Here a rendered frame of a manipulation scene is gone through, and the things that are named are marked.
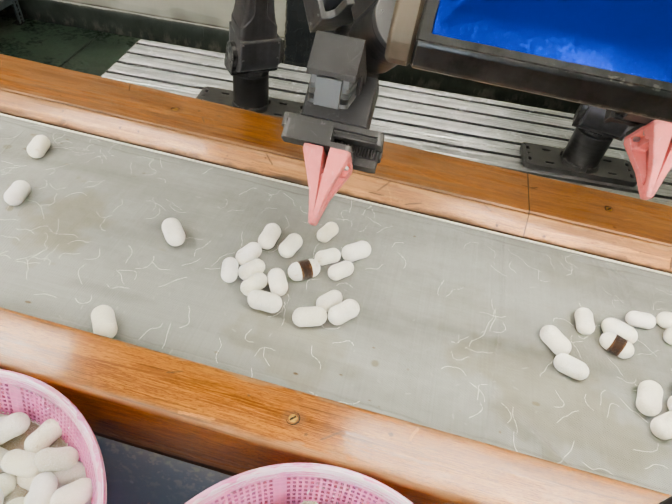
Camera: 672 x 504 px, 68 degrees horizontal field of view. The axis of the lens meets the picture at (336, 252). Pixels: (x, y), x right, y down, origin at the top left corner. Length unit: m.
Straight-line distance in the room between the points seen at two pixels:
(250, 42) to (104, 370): 0.56
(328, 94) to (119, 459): 0.38
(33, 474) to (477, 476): 0.35
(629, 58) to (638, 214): 0.49
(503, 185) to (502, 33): 0.45
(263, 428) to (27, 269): 0.32
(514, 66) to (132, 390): 0.37
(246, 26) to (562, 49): 0.61
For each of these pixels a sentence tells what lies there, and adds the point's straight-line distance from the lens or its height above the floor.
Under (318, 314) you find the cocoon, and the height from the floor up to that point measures 0.76.
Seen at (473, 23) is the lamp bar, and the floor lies 1.07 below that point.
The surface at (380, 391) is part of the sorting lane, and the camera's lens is 0.49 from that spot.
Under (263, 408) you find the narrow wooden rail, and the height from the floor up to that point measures 0.76.
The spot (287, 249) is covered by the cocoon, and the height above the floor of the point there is 0.76.
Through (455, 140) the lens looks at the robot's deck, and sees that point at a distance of 0.97.
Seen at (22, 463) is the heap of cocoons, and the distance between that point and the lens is 0.49.
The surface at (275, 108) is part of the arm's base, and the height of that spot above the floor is 0.68.
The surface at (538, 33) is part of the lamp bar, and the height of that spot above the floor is 1.07.
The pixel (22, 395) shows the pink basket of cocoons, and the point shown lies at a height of 0.75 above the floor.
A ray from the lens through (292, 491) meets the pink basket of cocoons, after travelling 0.44.
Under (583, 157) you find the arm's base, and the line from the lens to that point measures 0.97.
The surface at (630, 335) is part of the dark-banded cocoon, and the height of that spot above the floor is 0.76.
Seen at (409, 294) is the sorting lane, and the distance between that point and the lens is 0.57.
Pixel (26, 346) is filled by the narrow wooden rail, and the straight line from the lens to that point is 0.52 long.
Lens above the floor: 1.16
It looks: 46 degrees down
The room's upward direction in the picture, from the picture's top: 9 degrees clockwise
